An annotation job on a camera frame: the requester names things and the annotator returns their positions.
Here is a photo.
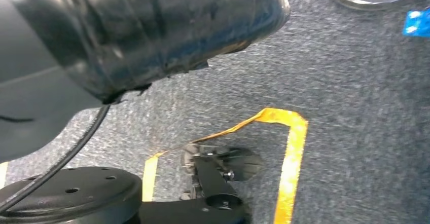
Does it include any blue metal shelf rack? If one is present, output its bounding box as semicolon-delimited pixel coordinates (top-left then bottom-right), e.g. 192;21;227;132
402;8;430;39

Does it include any yellow floor tape outline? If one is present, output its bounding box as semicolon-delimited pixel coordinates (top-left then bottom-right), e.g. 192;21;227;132
141;107;309;224

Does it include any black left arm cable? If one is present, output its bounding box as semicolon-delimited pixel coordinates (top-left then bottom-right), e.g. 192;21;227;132
0;104;112;214

